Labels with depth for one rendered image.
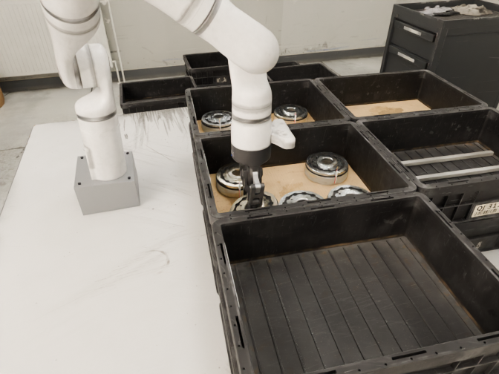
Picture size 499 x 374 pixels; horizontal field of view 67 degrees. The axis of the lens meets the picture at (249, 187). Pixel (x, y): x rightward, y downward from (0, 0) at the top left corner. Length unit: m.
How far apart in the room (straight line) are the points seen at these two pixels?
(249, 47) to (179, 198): 0.59
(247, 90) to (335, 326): 0.40
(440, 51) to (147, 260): 1.93
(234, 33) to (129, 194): 0.60
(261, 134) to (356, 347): 0.37
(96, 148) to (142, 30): 2.99
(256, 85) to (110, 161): 0.49
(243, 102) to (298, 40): 3.68
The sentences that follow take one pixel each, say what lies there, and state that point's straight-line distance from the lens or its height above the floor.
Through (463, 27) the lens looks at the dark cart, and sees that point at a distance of 2.42.
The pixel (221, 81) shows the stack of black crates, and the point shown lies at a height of 0.50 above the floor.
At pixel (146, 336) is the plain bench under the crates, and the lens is 0.80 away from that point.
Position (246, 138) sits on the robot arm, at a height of 1.03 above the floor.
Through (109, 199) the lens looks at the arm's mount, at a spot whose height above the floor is 0.74.
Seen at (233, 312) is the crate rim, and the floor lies 0.93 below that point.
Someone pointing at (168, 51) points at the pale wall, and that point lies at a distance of 3.98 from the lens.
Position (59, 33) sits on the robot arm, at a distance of 0.77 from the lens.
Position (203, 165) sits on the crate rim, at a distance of 0.78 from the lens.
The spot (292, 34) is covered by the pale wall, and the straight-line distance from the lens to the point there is 4.25.
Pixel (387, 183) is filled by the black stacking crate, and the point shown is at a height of 0.89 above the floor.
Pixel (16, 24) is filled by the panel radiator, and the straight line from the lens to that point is 3.88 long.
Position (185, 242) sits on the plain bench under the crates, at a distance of 0.94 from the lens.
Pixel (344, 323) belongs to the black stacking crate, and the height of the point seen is 0.83.
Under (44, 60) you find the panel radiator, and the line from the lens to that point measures 3.94.
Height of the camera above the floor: 1.36
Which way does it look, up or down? 36 degrees down
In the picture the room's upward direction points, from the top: straight up
